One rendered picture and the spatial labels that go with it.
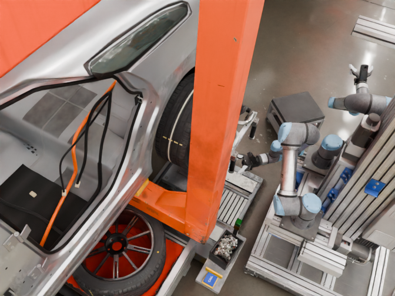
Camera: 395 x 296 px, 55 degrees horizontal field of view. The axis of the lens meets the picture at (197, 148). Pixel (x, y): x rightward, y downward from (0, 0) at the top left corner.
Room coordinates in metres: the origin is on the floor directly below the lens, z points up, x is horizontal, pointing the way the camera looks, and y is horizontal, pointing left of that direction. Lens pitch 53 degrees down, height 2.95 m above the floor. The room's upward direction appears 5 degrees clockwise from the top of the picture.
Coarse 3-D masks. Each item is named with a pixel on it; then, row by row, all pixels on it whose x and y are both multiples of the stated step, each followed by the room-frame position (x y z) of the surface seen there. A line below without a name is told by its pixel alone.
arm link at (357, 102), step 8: (352, 96) 1.60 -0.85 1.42; (360, 96) 1.57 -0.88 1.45; (368, 96) 1.56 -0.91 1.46; (328, 104) 1.84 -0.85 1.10; (336, 104) 1.75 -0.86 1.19; (344, 104) 1.60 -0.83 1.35; (352, 104) 1.55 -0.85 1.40; (360, 104) 1.53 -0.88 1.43; (368, 104) 1.52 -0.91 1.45; (360, 112) 1.52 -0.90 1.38
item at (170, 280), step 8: (192, 240) 1.08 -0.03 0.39; (184, 248) 1.02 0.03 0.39; (192, 248) 1.03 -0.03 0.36; (184, 256) 0.96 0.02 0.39; (176, 264) 0.90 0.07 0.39; (184, 264) 0.93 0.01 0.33; (176, 272) 0.85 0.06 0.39; (168, 280) 0.79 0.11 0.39; (160, 288) 0.73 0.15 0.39; (168, 288) 0.74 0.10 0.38
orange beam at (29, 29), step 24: (0, 0) 0.35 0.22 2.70; (24, 0) 0.38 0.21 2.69; (48, 0) 0.41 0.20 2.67; (72, 0) 0.44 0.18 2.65; (96, 0) 0.48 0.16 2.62; (0, 24) 0.34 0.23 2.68; (24, 24) 0.37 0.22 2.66; (48, 24) 0.40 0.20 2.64; (0, 48) 0.33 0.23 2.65; (24, 48) 0.36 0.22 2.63; (0, 72) 0.32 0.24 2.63
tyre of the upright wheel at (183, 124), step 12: (180, 84) 1.81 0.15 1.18; (192, 84) 1.82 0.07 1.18; (180, 96) 1.71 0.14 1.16; (192, 96) 1.72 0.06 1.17; (168, 108) 1.65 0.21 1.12; (180, 108) 1.64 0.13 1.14; (168, 120) 1.58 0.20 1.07; (180, 120) 1.58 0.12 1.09; (156, 132) 1.55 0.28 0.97; (168, 132) 1.54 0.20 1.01; (180, 132) 1.52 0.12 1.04; (156, 144) 1.53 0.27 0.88; (168, 144) 1.50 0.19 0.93; (180, 144) 1.47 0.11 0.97; (180, 156) 1.45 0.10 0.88
